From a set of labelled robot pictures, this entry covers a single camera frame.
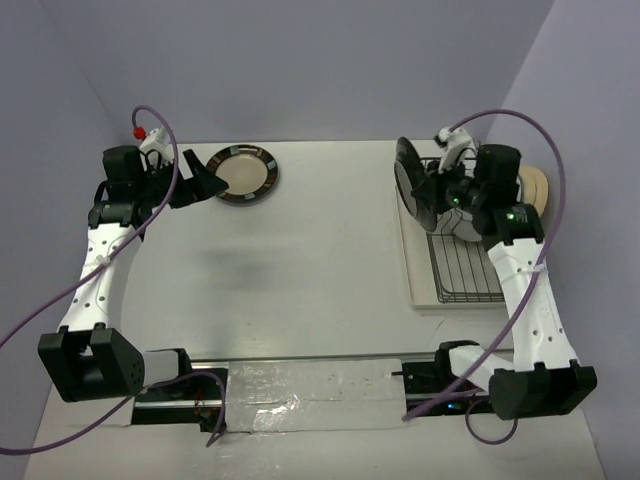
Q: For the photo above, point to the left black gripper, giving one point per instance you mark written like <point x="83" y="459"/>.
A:
<point x="202" y="185"/>

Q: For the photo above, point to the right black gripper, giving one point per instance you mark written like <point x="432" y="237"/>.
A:
<point x="435" y="187"/>

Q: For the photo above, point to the black rim plate front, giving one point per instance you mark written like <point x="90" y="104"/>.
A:
<point x="409" y="171"/>

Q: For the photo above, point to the black rim plate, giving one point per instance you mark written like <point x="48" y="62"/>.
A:
<point x="250" y="171"/>
<point x="409" y="171"/>

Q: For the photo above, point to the red and teal floral plate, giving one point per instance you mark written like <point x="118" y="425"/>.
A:
<point x="458" y="223"/>

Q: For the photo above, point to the beige bird plate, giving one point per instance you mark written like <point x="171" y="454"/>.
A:
<point x="540" y="191"/>
<point x="527" y="184"/>

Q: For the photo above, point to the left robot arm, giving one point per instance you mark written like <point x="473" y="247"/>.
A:
<point x="88" y="358"/>

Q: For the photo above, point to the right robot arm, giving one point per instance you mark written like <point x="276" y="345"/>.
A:
<point x="530" y="369"/>

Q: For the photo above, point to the white drain tray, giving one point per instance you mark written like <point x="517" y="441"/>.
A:
<point x="419" y="277"/>

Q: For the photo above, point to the silver tape sheet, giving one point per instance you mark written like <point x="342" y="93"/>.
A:
<point x="313" y="396"/>

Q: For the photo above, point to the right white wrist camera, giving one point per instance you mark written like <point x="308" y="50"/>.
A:
<point x="454" y="143"/>

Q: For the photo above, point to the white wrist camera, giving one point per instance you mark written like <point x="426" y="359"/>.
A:
<point x="157" y="140"/>
<point x="454" y="143"/>

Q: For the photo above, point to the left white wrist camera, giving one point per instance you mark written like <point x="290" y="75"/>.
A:
<point x="157" y="140"/>

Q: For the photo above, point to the black wire dish rack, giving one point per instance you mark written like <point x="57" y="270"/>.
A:
<point x="462" y="272"/>

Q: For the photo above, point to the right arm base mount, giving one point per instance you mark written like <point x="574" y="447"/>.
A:
<point x="422" y="381"/>

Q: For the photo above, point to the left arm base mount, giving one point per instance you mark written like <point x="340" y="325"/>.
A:
<point x="196" y="401"/>

